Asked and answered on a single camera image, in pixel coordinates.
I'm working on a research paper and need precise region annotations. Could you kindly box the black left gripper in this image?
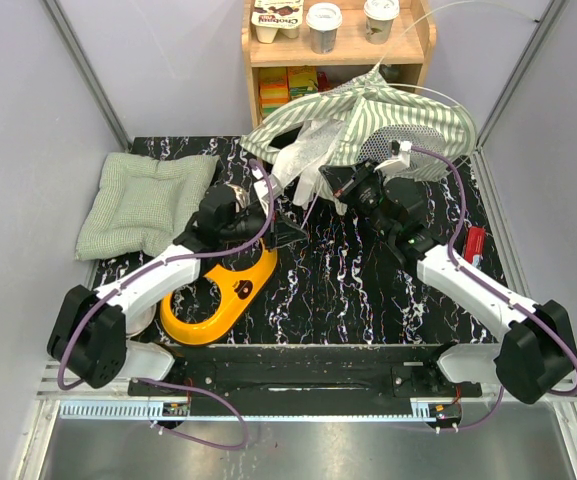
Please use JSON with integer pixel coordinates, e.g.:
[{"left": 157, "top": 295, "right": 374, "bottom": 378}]
[{"left": 221, "top": 200, "right": 309, "bottom": 254}]

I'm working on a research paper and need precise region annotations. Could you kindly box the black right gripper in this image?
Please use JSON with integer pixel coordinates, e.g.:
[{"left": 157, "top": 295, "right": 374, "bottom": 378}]
[{"left": 320, "top": 156, "right": 396, "bottom": 239}]

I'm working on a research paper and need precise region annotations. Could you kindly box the green striped pet tent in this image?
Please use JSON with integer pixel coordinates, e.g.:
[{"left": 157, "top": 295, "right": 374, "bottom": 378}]
[{"left": 241, "top": 70, "right": 477, "bottom": 208}]

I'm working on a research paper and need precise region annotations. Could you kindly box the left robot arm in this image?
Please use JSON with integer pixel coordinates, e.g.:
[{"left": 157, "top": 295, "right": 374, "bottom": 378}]
[{"left": 47, "top": 182, "right": 307, "bottom": 395}]

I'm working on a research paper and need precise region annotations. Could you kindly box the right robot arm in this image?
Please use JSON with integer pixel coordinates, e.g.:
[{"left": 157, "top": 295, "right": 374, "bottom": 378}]
[{"left": 320, "top": 161, "right": 577, "bottom": 404}]

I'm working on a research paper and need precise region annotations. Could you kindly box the steel pet bowl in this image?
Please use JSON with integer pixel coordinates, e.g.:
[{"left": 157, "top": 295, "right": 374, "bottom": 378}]
[
  {"left": 126, "top": 304, "right": 157, "bottom": 339},
  {"left": 224, "top": 183, "right": 250, "bottom": 213}
]

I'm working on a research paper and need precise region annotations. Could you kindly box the green checked pet cushion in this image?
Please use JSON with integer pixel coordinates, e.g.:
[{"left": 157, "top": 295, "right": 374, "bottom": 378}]
[{"left": 75, "top": 153, "right": 219, "bottom": 261}]

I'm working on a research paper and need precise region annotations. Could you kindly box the yellow double bowl holder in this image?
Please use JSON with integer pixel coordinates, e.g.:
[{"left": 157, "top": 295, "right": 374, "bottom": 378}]
[{"left": 159, "top": 243, "right": 279, "bottom": 346}]

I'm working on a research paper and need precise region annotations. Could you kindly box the red pink packet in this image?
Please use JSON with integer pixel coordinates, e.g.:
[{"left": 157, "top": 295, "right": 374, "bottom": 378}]
[{"left": 317, "top": 71, "right": 330, "bottom": 92}]

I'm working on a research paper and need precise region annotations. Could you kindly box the yellow green sponge stack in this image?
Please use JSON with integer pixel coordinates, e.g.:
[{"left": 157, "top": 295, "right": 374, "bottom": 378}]
[{"left": 258, "top": 67, "right": 290, "bottom": 118}]

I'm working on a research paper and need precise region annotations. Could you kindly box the wooden shelf unit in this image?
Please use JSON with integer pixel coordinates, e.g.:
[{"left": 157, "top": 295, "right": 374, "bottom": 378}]
[{"left": 241, "top": 1, "right": 437, "bottom": 127}]

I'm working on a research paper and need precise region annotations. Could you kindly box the red snack box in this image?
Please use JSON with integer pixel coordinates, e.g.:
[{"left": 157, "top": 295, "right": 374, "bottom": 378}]
[{"left": 462, "top": 226, "right": 486, "bottom": 268}]

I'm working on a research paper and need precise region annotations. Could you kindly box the paper coffee cup left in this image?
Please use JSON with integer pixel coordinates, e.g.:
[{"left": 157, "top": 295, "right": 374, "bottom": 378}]
[{"left": 306, "top": 2, "right": 343, "bottom": 54}]

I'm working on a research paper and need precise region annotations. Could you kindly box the paper coffee cup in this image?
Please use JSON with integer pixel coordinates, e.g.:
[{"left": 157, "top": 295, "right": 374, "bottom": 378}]
[
  {"left": 306, "top": 2, "right": 343, "bottom": 54},
  {"left": 364, "top": 0, "right": 400, "bottom": 45}
]

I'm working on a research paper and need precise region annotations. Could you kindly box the paper coffee cup right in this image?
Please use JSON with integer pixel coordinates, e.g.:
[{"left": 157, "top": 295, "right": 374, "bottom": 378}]
[{"left": 364, "top": 0, "right": 400, "bottom": 45}]

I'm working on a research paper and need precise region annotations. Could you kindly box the chobani yogurt pack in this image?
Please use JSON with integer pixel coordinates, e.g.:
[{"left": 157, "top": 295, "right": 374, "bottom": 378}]
[{"left": 251, "top": 0, "right": 304, "bottom": 44}]

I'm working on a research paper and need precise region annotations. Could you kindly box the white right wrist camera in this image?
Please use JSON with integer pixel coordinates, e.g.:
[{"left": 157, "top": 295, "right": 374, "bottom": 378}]
[{"left": 375, "top": 141, "right": 420, "bottom": 176}]

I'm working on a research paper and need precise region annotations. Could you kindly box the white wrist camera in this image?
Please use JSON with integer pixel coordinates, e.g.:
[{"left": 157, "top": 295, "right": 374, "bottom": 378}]
[
  {"left": 252, "top": 167, "right": 277, "bottom": 215},
  {"left": 375, "top": 141, "right": 420, "bottom": 176}
]

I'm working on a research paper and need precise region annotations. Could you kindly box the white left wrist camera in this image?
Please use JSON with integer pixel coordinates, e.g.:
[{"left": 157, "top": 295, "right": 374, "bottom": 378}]
[{"left": 252, "top": 167, "right": 277, "bottom": 215}]

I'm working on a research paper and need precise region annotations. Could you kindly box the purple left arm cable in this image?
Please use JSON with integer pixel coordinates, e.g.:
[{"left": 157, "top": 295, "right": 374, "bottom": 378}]
[{"left": 56, "top": 158, "right": 277, "bottom": 451}]

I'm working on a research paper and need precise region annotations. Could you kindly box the aluminium frame post right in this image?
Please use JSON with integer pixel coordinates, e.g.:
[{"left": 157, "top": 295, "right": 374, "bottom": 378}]
[{"left": 472, "top": 0, "right": 569, "bottom": 146}]

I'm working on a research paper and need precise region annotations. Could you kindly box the aluminium frame post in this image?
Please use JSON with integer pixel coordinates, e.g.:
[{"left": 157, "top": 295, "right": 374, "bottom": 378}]
[
  {"left": 472, "top": 0, "right": 569, "bottom": 146},
  {"left": 40, "top": 0, "right": 133, "bottom": 151}
]

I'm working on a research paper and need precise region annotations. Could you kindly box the white cable duct rail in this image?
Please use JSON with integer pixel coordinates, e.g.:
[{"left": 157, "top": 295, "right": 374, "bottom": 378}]
[{"left": 59, "top": 392, "right": 461, "bottom": 425}]

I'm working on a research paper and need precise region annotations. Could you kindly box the aluminium frame post left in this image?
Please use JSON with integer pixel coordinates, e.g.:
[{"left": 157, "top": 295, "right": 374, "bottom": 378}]
[{"left": 40, "top": 0, "right": 133, "bottom": 151}]

